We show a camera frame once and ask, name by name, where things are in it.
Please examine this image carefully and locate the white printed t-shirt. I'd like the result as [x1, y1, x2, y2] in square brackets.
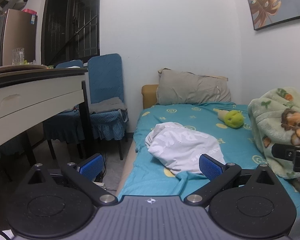
[144, 122, 227, 175]

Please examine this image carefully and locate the white power strip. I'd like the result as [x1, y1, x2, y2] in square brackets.
[93, 181, 113, 191]

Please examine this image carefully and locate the blue covered chair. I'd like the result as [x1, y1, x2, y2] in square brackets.
[43, 59, 87, 160]
[87, 53, 129, 161]

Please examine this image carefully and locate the bed with teal patterned sheet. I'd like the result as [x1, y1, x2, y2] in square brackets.
[117, 101, 300, 221]

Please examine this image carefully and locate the yellow bed headboard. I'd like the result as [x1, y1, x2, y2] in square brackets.
[141, 84, 159, 110]

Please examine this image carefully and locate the grey cloth on chair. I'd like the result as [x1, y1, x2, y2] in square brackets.
[90, 97, 128, 113]

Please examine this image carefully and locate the grey pillow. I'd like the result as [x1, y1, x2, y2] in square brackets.
[156, 68, 232, 105]

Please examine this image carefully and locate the white table with black top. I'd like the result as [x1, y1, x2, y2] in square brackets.
[0, 65, 93, 185]

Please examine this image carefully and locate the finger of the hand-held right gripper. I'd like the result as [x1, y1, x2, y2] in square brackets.
[271, 143, 300, 173]

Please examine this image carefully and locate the plate with greens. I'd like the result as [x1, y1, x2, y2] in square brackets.
[5, 59, 48, 70]

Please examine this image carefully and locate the green plush toy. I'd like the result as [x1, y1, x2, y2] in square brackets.
[213, 108, 244, 130]

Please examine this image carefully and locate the clear drinking glass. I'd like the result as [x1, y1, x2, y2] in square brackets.
[12, 48, 25, 66]

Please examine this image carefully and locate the gold leaf wall picture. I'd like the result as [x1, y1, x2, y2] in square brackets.
[241, 0, 300, 31]

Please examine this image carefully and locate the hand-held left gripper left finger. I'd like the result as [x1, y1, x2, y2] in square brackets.
[22, 154, 118, 207]

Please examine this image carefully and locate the green lion print fleece blanket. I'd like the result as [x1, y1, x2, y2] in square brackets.
[247, 87, 300, 180]

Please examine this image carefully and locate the brown refrigerator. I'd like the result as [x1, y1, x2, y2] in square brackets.
[0, 8, 38, 68]

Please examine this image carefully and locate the dark barred window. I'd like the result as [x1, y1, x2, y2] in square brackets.
[41, 0, 102, 67]

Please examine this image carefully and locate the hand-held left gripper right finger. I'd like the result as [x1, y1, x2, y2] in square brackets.
[184, 154, 278, 207]

